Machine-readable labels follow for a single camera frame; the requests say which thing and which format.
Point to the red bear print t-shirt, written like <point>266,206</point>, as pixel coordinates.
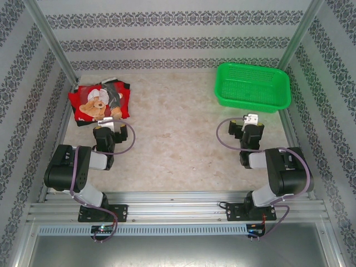
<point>97,103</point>

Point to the green plastic basket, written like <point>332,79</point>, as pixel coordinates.
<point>250,83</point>

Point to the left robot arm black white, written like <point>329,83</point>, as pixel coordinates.
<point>64,169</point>

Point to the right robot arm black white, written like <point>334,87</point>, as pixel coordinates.
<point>292,178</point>

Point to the black folded t-shirt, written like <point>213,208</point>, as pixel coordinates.
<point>82,123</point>

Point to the small electronics board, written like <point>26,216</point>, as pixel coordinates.
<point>103,229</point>
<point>256,227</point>

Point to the grey metal sheet panel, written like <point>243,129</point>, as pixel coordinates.
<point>178,250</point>

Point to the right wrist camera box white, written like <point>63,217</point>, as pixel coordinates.
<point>250,119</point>

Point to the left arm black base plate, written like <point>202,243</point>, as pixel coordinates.
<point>119,212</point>

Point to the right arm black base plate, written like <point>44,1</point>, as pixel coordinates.
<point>235,212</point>

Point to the aluminium cross rail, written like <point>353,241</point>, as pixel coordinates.
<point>172,208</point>

